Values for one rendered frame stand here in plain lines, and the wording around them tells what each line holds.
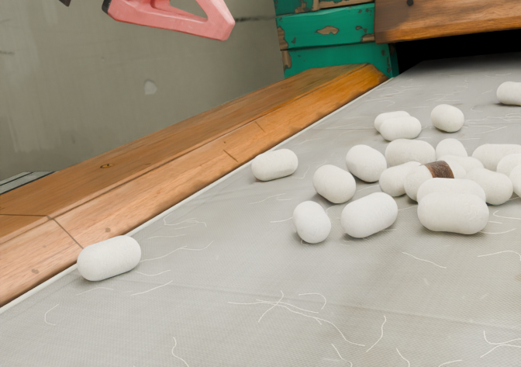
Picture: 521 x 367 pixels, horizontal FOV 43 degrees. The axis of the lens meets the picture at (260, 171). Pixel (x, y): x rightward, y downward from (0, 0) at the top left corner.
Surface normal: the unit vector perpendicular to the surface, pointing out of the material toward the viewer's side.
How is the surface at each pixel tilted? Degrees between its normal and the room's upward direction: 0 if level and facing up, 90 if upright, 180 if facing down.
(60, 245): 45
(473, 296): 0
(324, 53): 89
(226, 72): 90
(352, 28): 90
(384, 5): 66
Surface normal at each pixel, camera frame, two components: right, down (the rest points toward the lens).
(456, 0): -0.49, -0.10
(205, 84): -0.44, 0.29
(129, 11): -0.16, 0.49
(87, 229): 0.51, -0.69
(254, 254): -0.15, -0.96
